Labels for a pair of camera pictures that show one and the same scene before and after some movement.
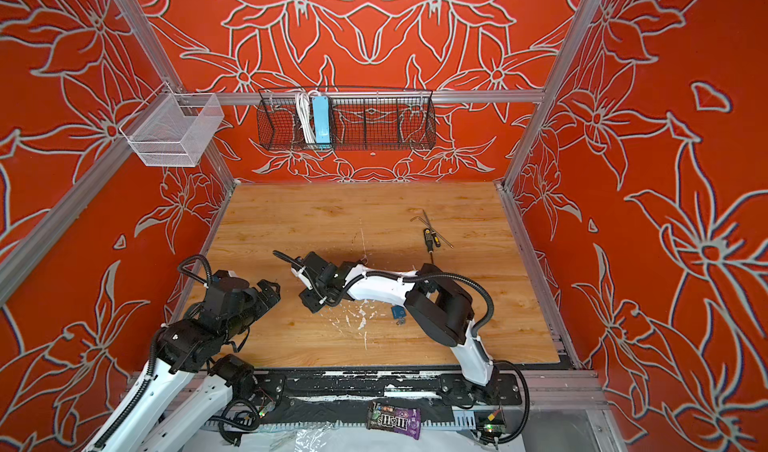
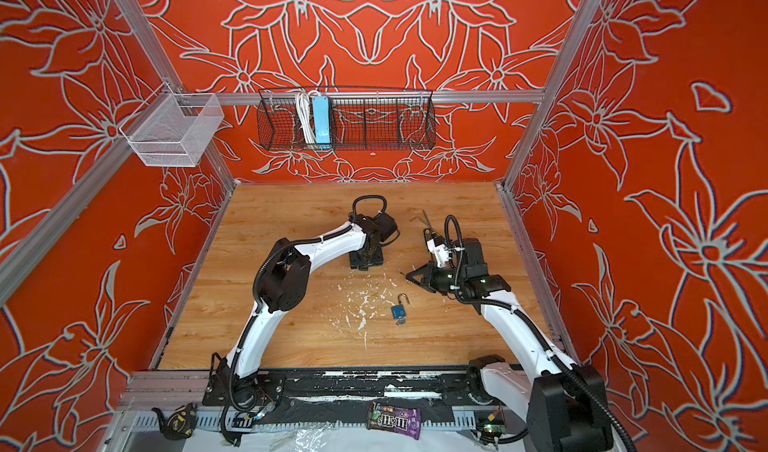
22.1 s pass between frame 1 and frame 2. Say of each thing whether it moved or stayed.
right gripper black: moved
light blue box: stayed
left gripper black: moved
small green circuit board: stayed
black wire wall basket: stayed
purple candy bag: stayed
